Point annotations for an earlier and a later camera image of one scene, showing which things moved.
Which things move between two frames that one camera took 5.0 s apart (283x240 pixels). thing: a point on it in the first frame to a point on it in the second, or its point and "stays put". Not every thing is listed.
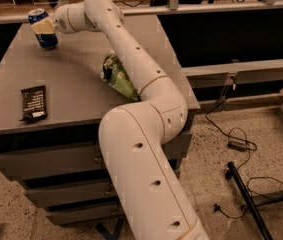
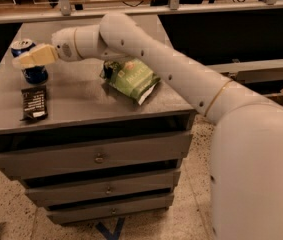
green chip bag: [114, 73] stays put
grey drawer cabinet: [41, 115] stays put
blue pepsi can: [45, 40] to [34, 75]
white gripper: [61, 20] to [64, 45]
